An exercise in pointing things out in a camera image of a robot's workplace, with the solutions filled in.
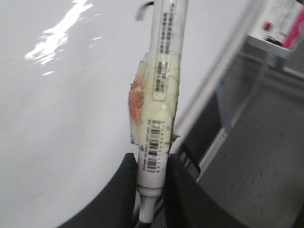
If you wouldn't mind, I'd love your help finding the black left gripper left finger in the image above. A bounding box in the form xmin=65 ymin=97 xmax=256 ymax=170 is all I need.
xmin=60 ymin=153 xmax=137 ymax=228

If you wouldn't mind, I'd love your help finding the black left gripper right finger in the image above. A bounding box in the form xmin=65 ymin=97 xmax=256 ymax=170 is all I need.
xmin=163 ymin=154 xmax=246 ymax=228

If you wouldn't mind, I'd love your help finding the pink whiteboard eraser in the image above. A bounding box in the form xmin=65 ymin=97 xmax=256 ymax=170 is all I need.
xmin=283 ymin=9 xmax=304 ymax=50

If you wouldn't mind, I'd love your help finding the white marker tray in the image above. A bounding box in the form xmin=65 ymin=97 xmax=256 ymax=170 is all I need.
xmin=247 ymin=0 xmax=304 ymax=58

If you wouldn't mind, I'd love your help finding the white whiteboard with aluminium frame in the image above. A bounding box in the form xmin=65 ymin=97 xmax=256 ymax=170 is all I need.
xmin=0 ymin=0 xmax=262 ymax=228

